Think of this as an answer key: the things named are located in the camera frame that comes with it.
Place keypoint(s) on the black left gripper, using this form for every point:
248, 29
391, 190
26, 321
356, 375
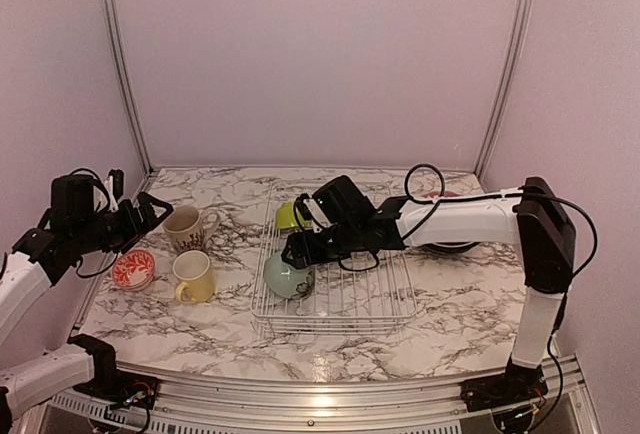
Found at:
134, 228

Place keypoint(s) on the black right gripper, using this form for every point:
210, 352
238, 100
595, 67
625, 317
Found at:
294, 242

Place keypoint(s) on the light blue bowl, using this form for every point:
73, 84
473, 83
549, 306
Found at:
286, 281

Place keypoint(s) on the orange rimmed white bowl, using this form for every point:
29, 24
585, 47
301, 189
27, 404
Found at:
134, 270

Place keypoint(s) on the lime green bowl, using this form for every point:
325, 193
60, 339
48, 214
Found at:
285, 217

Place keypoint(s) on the patterned cream mug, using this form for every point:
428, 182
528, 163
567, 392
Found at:
189, 228

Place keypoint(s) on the yellow mug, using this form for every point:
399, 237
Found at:
196, 279

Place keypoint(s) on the black striped cream plate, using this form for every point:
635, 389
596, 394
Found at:
449, 248

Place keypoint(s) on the pink polka dot plate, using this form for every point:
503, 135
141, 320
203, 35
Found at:
433, 195

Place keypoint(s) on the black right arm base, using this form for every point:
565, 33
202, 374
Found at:
495, 391

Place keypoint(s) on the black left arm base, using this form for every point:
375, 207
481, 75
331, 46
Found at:
122, 389

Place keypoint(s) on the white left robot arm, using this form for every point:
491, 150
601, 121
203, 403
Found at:
34, 266

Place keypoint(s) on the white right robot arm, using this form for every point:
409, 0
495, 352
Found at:
529, 219

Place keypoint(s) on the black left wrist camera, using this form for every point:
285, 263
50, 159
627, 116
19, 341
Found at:
81, 196

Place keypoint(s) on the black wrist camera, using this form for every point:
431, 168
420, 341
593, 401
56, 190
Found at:
81, 196
341, 201

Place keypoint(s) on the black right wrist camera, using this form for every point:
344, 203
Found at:
341, 201

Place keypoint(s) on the white wire dish rack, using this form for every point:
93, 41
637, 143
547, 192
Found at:
358, 298

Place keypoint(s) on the aluminium left corner post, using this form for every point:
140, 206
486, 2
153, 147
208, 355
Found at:
125, 85

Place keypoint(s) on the aluminium corner post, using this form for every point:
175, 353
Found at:
125, 85
515, 45

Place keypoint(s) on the aluminium front rail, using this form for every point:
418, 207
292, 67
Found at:
190, 403

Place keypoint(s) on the aluminium right corner post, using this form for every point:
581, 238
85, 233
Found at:
515, 45

